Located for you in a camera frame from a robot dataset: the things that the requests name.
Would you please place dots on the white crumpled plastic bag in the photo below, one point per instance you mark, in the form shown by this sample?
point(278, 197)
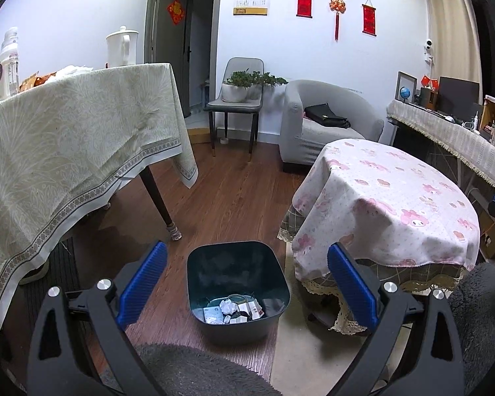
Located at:
point(72, 71)

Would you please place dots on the orange snack packets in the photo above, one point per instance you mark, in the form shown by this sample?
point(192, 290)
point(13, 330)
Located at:
point(35, 82)

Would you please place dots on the black handbag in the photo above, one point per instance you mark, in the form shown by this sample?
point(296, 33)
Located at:
point(326, 115)

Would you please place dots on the blue white plastic packet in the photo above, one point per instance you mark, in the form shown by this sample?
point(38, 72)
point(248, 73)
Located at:
point(212, 315)

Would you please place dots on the dark striped floor mat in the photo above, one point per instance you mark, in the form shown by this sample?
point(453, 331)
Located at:
point(62, 268)

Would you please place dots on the potted plant small white pot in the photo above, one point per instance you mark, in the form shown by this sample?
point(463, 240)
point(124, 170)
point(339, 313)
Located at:
point(268, 79)

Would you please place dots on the large red white cardboard box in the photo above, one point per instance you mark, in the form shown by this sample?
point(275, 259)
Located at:
point(253, 308)

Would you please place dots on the beige curtain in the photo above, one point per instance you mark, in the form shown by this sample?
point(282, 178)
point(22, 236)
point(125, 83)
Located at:
point(453, 29)

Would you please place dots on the black monitor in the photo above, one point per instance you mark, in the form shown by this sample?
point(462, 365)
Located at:
point(458, 95)

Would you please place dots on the potted plant large white pot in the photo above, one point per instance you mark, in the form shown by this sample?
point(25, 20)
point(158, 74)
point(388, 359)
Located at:
point(235, 90)

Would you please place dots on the grey dining chair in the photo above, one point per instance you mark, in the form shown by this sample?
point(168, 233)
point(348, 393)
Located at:
point(231, 107)

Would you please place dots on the round table pink printed tablecloth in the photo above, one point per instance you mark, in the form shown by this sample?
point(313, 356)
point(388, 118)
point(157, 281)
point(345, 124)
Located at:
point(396, 181)

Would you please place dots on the grey armchair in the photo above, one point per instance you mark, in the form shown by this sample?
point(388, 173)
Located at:
point(334, 95)

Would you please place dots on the small red flags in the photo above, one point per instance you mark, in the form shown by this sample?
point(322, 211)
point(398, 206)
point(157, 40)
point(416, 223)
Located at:
point(429, 81)

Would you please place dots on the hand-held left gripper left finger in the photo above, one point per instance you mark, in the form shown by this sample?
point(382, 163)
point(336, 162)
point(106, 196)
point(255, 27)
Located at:
point(142, 284)

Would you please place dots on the small white dropper bottle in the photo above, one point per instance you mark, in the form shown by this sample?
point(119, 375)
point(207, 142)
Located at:
point(475, 126)

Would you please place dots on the grey slipper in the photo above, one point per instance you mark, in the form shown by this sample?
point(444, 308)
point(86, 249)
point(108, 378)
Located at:
point(33, 274)

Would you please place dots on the beige floor rug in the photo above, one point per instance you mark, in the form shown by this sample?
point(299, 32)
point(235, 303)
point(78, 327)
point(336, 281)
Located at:
point(305, 359)

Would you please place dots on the red door ornament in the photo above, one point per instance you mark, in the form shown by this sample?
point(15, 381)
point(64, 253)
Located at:
point(176, 11)

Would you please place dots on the clear plastic cup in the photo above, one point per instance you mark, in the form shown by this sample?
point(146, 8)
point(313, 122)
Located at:
point(239, 297)

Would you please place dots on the brown wooden box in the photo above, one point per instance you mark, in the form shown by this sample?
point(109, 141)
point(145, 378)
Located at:
point(429, 99)

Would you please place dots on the grey fuzzy clothing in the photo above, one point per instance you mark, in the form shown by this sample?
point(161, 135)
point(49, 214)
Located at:
point(198, 371)

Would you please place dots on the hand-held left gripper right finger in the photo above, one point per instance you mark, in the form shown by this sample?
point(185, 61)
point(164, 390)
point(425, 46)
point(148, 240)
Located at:
point(352, 288)

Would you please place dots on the plaid lace-trimmed under tablecloth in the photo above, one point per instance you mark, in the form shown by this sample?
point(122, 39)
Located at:
point(396, 274)

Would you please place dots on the white plastic bottle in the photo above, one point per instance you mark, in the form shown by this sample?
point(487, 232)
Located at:
point(9, 66)

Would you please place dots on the white electric kettle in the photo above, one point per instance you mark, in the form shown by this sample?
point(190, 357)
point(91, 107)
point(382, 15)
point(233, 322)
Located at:
point(121, 49)

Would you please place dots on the grey picture frame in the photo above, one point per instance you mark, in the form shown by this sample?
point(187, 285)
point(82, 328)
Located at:
point(412, 80)

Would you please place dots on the long desk lace-trimmed cloth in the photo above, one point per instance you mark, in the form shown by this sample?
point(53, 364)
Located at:
point(445, 136)

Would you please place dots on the small blue globe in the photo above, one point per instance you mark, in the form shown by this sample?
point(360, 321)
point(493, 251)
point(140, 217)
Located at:
point(404, 93)

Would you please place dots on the silver foil ball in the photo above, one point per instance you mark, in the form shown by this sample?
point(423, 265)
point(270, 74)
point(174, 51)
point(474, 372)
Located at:
point(227, 307)

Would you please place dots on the side table grey-green tablecloth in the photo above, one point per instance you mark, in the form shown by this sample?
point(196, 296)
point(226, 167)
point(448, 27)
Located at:
point(66, 144)

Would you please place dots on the white security camera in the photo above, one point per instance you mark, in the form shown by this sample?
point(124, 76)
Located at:
point(428, 49)

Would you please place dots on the dark teal trash bin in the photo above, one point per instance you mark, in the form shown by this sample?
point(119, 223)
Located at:
point(214, 264)

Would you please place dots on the dark grey door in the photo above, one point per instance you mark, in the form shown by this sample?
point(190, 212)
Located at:
point(169, 70)

